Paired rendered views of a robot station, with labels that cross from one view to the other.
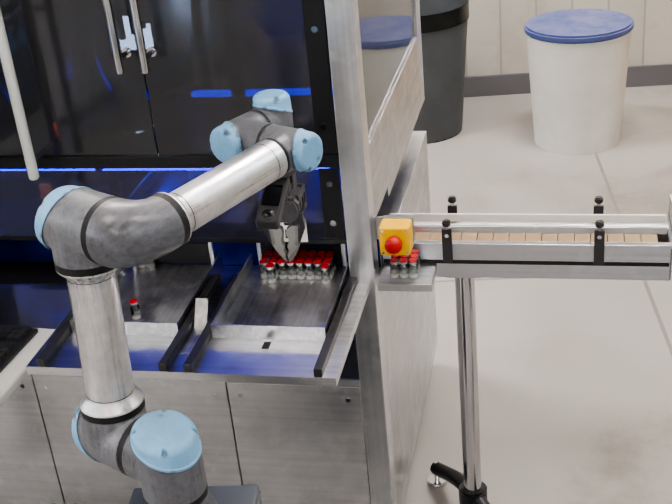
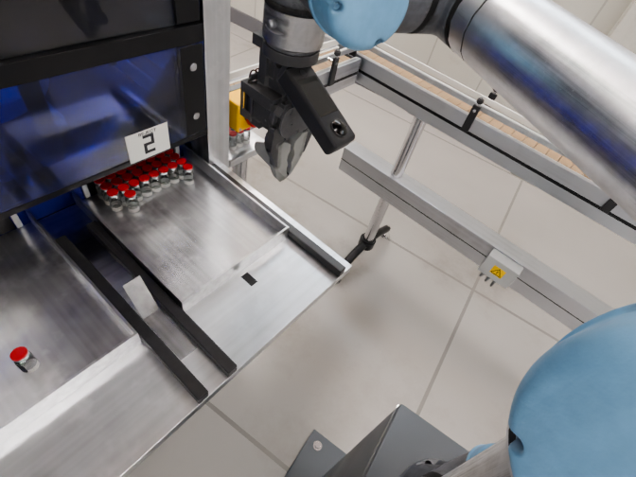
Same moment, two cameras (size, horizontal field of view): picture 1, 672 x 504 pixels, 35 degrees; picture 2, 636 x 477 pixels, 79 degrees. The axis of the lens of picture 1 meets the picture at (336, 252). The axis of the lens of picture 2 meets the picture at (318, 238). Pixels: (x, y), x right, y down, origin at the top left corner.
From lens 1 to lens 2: 198 cm
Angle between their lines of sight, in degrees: 61
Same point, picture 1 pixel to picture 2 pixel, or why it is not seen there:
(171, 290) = (17, 293)
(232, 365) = (258, 325)
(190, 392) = not seen: hidden behind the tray
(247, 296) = (136, 240)
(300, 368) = (315, 278)
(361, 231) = (221, 114)
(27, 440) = not seen: outside the picture
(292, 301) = (192, 218)
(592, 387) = not seen: hidden behind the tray
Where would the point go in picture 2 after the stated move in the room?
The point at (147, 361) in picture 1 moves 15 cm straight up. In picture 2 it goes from (160, 407) to (144, 367)
